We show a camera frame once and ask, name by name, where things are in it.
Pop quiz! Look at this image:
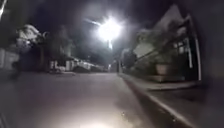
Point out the street lamp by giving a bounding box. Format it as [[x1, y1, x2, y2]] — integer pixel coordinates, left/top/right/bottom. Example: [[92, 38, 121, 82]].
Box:
[[98, 17, 122, 74]]

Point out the pale low building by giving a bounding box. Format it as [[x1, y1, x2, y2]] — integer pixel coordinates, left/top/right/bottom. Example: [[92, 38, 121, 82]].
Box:
[[48, 56, 111, 74]]

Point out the grey pavement strip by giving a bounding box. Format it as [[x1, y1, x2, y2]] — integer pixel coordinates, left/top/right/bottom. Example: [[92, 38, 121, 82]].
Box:
[[121, 73, 224, 128]]

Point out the concrete kerb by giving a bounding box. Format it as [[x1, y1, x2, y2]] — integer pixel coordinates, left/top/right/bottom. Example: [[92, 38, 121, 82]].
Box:
[[118, 73, 198, 128]]

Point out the grey asphalt road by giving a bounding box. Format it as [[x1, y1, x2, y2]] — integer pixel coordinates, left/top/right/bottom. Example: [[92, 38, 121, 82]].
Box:
[[0, 71, 158, 128]]

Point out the tree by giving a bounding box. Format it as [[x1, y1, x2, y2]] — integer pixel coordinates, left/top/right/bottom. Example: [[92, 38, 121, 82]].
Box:
[[9, 23, 51, 80]]

